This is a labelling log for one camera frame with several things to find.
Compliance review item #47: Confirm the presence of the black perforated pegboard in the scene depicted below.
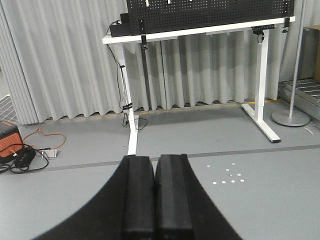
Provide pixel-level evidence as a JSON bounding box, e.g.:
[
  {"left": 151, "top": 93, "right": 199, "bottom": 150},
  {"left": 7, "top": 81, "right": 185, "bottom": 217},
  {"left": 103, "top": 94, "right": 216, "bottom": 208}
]
[{"left": 126, "top": 0, "right": 295, "bottom": 35}]

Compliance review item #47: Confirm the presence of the black power adapter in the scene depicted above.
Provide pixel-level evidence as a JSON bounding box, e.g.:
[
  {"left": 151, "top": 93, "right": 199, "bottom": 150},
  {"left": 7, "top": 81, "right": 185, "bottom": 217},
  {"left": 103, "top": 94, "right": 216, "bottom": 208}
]
[{"left": 14, "top": 147, "right": 36, "bottom": 169}]

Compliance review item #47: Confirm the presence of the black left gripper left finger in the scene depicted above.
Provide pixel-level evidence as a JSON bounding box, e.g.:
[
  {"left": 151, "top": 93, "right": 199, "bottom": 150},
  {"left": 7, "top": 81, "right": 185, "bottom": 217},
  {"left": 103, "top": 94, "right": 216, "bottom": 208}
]
[{"left": 37, "top": 155, "right": 154, "bottom": 240}]

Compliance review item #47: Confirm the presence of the grey floor lamp stand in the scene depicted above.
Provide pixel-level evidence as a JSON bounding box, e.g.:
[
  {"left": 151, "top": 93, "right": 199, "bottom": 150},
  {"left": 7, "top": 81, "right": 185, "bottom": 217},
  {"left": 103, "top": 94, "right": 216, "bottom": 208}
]
[{"left": 271, "top": 0, "right": 310, "bottom": 127}]

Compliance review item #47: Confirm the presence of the grey curtain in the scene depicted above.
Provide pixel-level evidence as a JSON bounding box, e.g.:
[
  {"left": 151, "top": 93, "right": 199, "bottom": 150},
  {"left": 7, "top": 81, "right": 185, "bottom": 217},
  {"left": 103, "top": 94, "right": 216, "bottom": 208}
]
[{"left": 0, "top": 0, "right": 320, "bottom": 126}]

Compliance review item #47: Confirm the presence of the white standing desk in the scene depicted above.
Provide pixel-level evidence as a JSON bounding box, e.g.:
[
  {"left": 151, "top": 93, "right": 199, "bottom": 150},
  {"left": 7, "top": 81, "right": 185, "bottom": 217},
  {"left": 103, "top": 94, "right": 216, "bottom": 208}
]
[{"left": 102, "top": 16, "right": 296, "bottom": 155}]

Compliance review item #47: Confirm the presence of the orange black power station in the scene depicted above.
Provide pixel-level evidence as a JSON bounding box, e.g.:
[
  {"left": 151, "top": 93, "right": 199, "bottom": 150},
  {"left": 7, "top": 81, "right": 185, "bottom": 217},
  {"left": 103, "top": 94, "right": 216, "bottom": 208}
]
[{"left": 0, "top": 121, "right": 24, "bottom": 164}]

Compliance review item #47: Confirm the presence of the orange cable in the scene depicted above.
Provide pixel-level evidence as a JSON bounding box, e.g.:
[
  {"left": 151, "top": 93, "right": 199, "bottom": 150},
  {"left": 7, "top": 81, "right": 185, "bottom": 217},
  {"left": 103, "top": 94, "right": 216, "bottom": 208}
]
[{"left": 22, "top": 127, "right": 67, "bottom": 150}]

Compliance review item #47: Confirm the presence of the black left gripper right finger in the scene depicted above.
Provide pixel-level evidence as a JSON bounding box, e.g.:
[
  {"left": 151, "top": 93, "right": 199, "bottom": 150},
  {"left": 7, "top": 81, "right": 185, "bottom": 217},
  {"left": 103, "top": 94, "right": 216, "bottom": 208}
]
[{"left": 154, "top": 154, "right": 241, "bottom": 240}]

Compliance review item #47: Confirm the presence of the black box on desk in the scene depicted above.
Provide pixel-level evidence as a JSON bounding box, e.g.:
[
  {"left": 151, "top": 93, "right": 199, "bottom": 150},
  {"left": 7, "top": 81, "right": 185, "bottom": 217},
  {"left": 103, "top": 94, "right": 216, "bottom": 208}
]
[{"left": 109, "top": 13, "right": 131, "bottom": 37}]

